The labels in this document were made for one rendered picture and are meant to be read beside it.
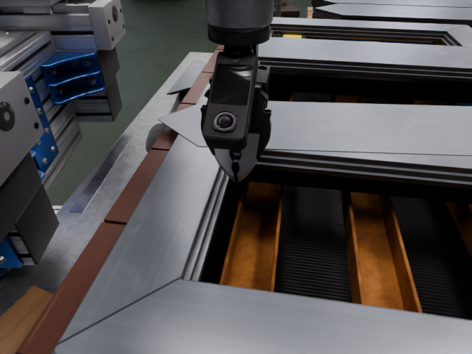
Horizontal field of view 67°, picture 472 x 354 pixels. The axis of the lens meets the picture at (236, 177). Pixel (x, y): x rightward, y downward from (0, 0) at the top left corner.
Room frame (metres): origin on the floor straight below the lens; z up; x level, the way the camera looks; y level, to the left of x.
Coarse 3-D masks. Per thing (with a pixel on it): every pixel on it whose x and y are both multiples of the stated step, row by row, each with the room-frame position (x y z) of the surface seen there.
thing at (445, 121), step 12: (420, 108) 0.63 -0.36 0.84; (432, 108) 0.63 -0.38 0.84; (444, 108) 0.63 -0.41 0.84; (456, 108) 0.63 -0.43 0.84; (432, 120) 0.58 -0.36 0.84; (444, 120) 0.58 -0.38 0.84; (456, 120) 0.58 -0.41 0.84; (444, 132) 0.54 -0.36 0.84; (456, 132) 0.54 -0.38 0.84; (468, 132) 0.54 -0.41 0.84; (444, 144) 0.50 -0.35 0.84; (456, 144) 0.50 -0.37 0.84; (468, 144) 0.50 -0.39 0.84
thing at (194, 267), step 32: (288, 32) 1.24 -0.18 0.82; (320, 32) 1.23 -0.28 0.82; (352, 32) 1.21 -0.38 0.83; (384, 32) 1.20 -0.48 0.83; (416, 32) 1.19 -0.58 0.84; (288, 64) 0.91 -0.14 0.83; (320, 64) 0.91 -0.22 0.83; (352, 64) 0.90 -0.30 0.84; (384, 64) 0.88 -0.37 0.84; (288, 160) 0.47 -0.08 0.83; (320, 160) 0.47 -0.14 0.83; (352, 160) 0.46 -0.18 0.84; (384, 160) 0.46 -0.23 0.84; (416, 160) 0.46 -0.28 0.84; (448, 160) 0.46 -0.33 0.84; (224, 192) 0.40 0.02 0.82; (192, 256) 0.27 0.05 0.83
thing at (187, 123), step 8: (200, 104) 0.65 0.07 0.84; (184, 112) 0.61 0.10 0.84; (192, 112) 0.61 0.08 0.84; (200, 112) 0.61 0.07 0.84; (176, 120) 0.58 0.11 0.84; (184, 120) 0.58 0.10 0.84; (192, 120) 0.58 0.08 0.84; (200, 120) 0.58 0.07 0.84; (176, 128) 0.55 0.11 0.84; (184, 128) 0.55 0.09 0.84; (192, 128) 0.55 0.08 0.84; (200, 128) 0.55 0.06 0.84; (184, 136) 0.53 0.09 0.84; (192, 136) 0.53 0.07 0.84; (200, 136) 0.53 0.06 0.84
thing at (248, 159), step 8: (248, 136) 0.39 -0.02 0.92; (256, 136) 0.39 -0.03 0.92; (248, 144) 0.39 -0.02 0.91; (256, 144) 0.39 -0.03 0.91; (248, 152) 0.39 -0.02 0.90; (256, 152) 0.39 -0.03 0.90; (240, 160) 0.40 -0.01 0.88; (248, 160) 0.39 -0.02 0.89; (256, 160) 0.39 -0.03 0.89; (240, 168) 0.40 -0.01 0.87; (248, 168) 0.39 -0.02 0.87; (240, 176) 0.40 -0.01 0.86
